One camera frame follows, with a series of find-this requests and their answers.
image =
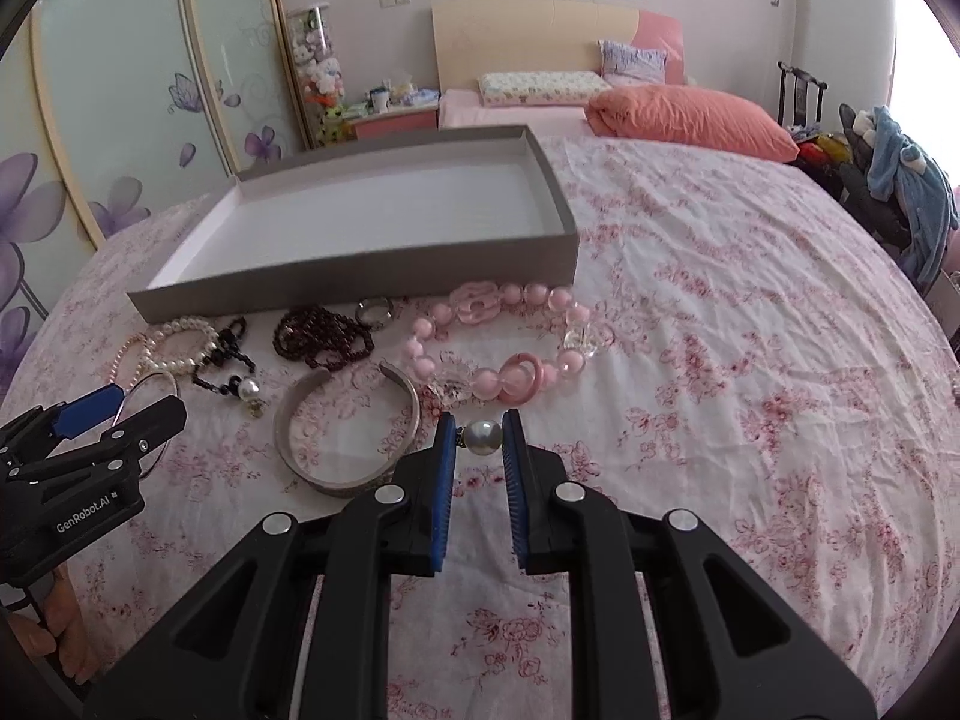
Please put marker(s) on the grey pearl bead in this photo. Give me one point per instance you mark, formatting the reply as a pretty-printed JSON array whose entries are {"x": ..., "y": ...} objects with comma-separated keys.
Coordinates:
[{"x": 482, "y": 437}]

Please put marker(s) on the sliding wardrobe with purple flowers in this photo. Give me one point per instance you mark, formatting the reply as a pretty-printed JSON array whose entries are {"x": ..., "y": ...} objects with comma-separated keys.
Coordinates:
[{"x": 112, "y": 112}]

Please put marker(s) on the pink beige nightstand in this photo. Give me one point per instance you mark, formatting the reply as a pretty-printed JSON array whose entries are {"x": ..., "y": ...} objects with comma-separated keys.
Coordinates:
[{"x": 398, "y": 120}]

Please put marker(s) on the pink floral bed sheet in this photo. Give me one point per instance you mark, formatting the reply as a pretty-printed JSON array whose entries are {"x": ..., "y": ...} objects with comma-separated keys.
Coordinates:
[{"x": 767, "y": 366}]

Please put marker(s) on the grey shallow cardboard tray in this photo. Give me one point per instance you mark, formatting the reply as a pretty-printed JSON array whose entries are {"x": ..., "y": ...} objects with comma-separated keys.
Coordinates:
[{"x": 403, "y": 216}]

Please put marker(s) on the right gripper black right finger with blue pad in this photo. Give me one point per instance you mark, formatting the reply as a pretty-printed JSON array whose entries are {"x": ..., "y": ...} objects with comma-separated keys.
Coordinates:
[{"x": 666, "y": 619}]

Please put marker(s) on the pink mattress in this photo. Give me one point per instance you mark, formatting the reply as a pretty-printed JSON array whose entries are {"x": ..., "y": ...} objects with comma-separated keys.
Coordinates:
[{"x": 464, "y": 108}]

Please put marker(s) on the white mug on nightstand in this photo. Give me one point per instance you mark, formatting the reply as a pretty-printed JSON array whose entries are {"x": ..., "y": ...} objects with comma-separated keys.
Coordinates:
[{"x": 380, "y": 100}]

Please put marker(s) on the dark wooden chair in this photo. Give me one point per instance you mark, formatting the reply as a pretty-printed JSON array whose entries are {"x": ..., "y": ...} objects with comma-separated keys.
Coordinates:
[{"x": 800, "y": 100}]

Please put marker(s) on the clear tube of plush toys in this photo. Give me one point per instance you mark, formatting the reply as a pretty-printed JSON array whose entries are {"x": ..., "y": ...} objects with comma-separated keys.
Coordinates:
[{"x": 318, "y": 75}]

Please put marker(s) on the thin silver wire bangle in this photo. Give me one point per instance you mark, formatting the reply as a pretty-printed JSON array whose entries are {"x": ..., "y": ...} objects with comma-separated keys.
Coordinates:
[{"x": 132, "y": 404}]

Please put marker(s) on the purple patterned pillow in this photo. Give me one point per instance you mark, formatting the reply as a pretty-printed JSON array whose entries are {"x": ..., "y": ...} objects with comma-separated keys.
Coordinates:
[{"x": 624, "y": 65}]

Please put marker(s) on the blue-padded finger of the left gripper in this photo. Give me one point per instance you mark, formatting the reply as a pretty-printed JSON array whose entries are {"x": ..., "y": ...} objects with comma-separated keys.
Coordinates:
[{"x": 75, "y": 418}]

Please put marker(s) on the silver cuff bangle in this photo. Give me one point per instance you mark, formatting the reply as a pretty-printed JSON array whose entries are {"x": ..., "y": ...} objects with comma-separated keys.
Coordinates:
[{"x": 360, "y": 479}]

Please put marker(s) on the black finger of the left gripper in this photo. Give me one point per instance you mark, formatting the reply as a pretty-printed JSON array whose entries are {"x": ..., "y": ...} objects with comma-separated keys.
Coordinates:
[{"x": 145, "y": 431}]

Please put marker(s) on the floral white pillow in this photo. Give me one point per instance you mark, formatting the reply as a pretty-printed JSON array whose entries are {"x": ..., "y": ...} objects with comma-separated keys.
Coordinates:
[{"x": 540, "y": 88}]

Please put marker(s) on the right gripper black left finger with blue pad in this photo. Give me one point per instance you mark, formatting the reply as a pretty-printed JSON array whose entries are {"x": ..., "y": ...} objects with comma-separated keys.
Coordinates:
[{"x": 294, "y": 620}]

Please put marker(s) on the blue plush garment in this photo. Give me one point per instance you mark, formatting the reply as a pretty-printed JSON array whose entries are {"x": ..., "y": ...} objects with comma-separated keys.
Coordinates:
[{"x": 901, "y": 169}]

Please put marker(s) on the folded salmon pink quilt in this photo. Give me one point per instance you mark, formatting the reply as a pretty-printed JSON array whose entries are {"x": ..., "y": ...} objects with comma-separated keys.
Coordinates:
[{"x": 691, "y": 116}]

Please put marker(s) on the beige and pink headboard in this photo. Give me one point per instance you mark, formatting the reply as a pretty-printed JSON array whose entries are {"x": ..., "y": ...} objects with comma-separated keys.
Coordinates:
[{"x": 474, "y": 37}]

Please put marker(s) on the person's left hand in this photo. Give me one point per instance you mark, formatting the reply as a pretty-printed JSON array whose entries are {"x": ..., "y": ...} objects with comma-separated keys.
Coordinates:
[{"x": 63, "y": 634}]

